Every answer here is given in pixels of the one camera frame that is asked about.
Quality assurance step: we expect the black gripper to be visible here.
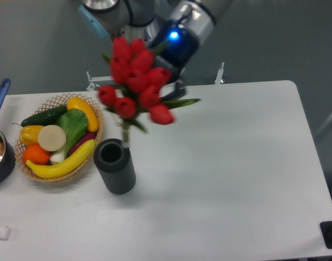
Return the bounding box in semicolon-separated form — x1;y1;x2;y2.
149;20;199;102

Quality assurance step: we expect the red tulip bouquet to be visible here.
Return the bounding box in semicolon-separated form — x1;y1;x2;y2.
98;36;200;148

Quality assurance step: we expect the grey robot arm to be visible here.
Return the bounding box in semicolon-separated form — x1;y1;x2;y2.
78;1;232;101

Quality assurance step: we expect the dark grey ribbed vase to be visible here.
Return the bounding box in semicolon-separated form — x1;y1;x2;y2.
93;138;136;195

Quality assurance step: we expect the purple eggplant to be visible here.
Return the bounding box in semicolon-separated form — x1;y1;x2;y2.
67;132;96;157

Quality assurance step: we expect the yellow squash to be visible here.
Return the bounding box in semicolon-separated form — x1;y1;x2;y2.
67;97;99;132

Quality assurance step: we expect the green bok choy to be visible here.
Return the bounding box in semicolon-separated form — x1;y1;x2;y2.
50;109;88;165

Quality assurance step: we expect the green cucumber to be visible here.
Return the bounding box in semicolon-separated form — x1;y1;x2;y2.
12;105;67;127

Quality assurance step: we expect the beige round disc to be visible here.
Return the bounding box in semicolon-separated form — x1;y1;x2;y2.
37;125;66;152

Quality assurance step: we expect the yellow banana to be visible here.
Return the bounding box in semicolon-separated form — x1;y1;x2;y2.
26;139;96;179

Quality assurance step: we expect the yellow bell pepper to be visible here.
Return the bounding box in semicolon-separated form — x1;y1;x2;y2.
19;125;44;146

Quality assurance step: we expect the orange fruit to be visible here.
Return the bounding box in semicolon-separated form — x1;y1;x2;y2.
22;144;50;165

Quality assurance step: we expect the black device at edge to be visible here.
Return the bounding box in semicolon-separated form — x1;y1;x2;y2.
320;221;332;249

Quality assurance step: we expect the white cylinder object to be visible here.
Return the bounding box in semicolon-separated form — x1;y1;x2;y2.
0;225;11;241

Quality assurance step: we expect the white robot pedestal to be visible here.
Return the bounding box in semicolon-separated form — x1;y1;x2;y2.
110;15;166;46

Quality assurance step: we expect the blue handled saucepan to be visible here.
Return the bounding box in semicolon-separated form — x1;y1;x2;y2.
0;78;15;183

